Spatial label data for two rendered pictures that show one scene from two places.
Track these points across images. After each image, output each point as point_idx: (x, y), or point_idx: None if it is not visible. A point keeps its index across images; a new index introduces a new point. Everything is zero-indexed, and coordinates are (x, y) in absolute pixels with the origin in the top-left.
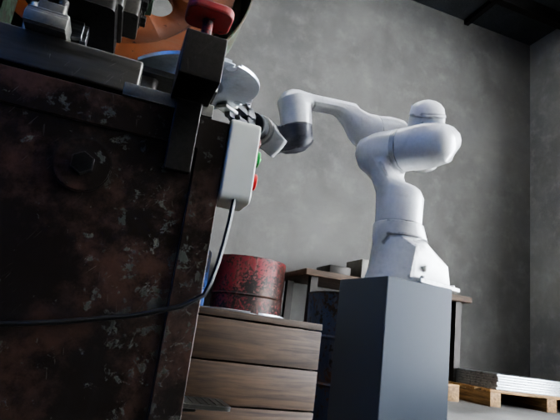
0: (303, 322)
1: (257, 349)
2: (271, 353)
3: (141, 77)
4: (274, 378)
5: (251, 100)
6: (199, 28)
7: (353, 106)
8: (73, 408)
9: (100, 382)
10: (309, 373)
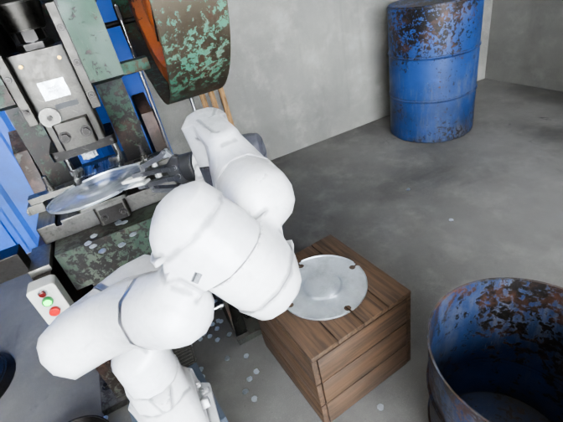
0: (298, 344)
1: (279, 335)
2: (286, 345)
3: (47, 230)
4: (293, 362)
5: (162, 153)
6: None
7: (207, 146)
8: None
9: None
10: (312, 382)
